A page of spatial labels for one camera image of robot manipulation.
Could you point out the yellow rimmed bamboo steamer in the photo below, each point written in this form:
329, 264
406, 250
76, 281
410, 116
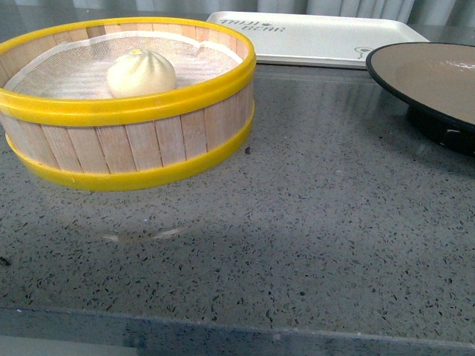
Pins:
131, 143

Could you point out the white steamed bun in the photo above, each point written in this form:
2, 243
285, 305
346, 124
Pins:
140, 72

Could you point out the white mesh steamer liner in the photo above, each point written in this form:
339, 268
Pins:
78, 70

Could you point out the black rimmed tan plate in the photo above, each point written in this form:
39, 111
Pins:
436, 80

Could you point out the white Taiji Bear tray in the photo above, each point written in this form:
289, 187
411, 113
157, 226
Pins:
321, 41

